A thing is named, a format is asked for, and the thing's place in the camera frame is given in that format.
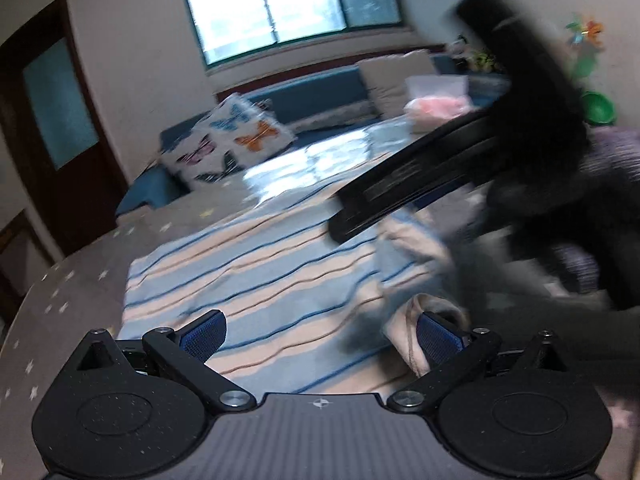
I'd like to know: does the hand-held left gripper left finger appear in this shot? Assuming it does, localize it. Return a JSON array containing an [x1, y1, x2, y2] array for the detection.
[[62, 309, 257, 413]]

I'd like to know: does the dark wooden door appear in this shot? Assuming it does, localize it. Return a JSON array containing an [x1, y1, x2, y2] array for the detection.
[[0, 0, 128, 256]]

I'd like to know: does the green-framed window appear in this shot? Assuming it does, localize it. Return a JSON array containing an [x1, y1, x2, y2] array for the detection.
[[177, 0, 403, 66]]

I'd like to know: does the person's purple striped clothing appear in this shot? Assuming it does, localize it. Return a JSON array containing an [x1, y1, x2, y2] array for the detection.
[[550, 127, 640, 296]]

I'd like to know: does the blue sofa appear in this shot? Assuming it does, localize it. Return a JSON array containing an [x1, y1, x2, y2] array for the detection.
[[116, 52, 511, 216]]

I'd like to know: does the green plastic toy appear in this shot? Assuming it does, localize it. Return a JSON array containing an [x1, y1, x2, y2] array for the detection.
[[580, 91, 616, 126]]

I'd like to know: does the grey star-print table cover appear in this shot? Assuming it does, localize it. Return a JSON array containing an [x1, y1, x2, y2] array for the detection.
[[0, 112, 640, 461]]

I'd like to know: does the blue beige striped garment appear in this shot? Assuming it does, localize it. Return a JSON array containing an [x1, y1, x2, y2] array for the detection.
[[120, 175, 476, 396]]

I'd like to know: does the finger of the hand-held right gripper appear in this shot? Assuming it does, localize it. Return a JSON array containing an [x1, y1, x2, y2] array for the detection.
[[328, 164, 493, 245], [340, 110, 511, 206]]

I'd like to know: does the pink item in plastic bag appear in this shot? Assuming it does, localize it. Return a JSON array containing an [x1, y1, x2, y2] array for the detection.
[[404, 76, 473, 133]]

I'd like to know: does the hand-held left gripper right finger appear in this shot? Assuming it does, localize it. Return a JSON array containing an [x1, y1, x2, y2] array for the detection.
[[387, 311, 581, 411]]

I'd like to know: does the colourful pinwheel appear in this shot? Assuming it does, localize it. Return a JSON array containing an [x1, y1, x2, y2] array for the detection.
[[565, 20, 606, 81]]

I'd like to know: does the beige cushion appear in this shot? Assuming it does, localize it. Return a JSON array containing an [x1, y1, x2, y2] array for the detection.
[[357, 50, 441, 118]]

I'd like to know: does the white butterfly print pillow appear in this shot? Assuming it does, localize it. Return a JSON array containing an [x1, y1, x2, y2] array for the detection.
[[159, 94, 295, 193]]

